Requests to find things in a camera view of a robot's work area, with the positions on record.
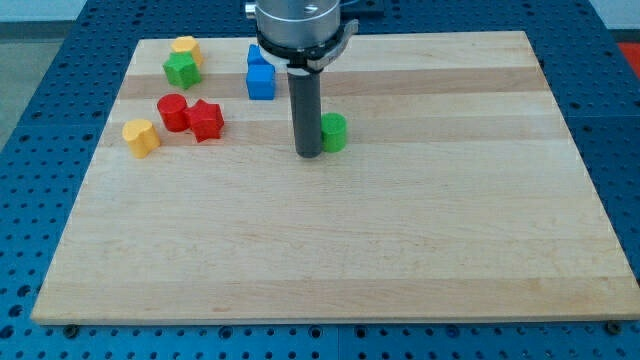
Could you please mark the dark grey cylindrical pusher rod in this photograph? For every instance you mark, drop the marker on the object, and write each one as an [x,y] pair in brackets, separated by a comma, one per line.
[304,91]

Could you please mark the light wooden board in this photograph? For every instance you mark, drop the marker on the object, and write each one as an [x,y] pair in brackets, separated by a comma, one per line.
[459,197]

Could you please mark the yellow hexagon block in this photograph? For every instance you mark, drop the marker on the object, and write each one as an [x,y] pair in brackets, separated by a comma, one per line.
[183,44]

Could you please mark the blue block behind cube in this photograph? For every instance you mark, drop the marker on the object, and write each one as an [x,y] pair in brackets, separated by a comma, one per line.
[254,56]

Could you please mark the green cylinder block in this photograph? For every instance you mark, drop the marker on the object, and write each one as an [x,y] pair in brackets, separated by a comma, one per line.
[333,132]

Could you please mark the green star block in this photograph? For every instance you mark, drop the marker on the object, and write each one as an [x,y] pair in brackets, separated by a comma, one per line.
[181,70]

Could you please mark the red star block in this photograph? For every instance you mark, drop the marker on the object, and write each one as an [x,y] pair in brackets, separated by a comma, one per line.
[206,120]

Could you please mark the yellow heart block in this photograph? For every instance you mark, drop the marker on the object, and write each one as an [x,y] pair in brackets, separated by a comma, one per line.
[141,137]

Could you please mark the red cylinder block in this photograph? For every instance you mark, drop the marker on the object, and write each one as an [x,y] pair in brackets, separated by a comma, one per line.
[171,108]

